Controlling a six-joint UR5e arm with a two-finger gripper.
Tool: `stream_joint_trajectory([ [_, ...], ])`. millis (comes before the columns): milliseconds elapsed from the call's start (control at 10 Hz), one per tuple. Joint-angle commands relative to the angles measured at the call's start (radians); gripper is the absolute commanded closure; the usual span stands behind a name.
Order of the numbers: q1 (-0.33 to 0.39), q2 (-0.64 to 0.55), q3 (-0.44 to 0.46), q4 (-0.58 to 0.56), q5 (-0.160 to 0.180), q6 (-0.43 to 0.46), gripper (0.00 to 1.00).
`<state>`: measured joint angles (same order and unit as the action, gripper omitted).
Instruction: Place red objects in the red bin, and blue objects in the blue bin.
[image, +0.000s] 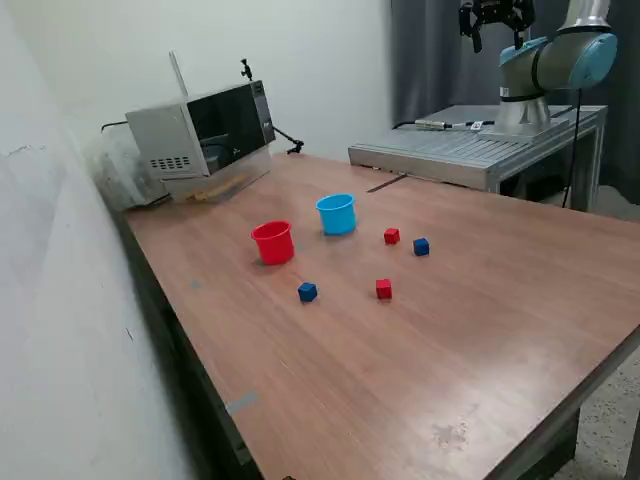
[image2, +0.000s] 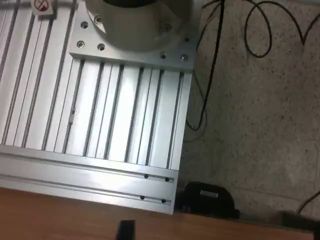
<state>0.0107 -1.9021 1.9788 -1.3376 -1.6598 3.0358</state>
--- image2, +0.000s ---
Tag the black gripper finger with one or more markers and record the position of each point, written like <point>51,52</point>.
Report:
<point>126,230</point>
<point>317,232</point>

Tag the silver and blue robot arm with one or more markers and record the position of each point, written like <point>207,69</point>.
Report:
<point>140,25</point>

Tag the black box with label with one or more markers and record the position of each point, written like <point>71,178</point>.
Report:
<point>207,200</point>

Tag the metal side table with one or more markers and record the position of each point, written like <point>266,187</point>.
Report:
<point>100,112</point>

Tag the aluminium robot mounting plate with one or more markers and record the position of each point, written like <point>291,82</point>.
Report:
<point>85,45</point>

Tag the white red warning sticker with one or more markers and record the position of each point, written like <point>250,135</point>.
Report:
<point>42,6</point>

